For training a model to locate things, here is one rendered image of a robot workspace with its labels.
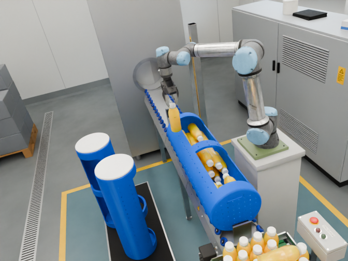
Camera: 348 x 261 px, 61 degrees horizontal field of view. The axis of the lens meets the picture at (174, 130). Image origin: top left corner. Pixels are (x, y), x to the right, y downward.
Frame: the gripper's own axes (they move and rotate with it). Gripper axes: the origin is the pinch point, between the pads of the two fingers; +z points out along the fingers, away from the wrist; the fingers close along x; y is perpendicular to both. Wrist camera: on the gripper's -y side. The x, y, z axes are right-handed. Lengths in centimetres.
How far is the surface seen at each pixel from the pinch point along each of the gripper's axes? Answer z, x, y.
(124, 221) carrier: 82, 51, -1
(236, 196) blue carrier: 24, -10, -64
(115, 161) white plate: 41, 44, 17
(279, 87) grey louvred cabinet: 72, -151, 109
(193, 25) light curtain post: -25, -45, 77
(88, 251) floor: 145, 95, 37
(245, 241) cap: 34, -5, -82
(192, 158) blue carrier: 23.8, -1.0, -26.9
